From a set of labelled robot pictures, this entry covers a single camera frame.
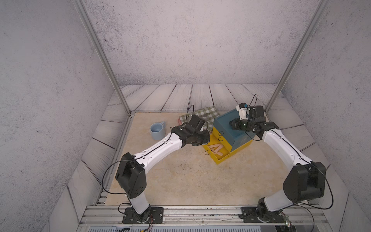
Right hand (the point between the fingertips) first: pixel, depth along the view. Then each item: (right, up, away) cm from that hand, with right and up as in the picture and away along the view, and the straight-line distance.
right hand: (230, 124), depth 86 cm
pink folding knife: (-5, -19, +8) cm, 21 cm away
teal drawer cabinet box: (+2, -7, -8) cm, 11 cm away
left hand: (-11, -9, -7) cm, 16 cm away
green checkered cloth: (-8, +7, +31) cm, 33 cm away
